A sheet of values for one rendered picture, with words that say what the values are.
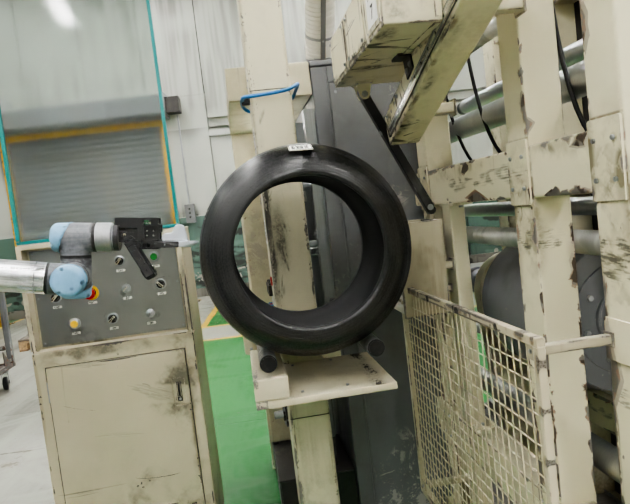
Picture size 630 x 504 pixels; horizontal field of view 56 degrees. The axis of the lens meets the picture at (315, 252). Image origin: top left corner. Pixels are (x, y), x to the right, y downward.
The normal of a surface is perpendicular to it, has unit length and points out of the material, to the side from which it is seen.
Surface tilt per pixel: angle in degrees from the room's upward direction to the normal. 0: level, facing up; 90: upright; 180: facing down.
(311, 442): 90
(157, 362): 90
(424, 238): 90
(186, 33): 90
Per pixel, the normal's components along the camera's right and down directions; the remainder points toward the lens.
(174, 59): 0.05, 0.07
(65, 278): 0.27, 0.04
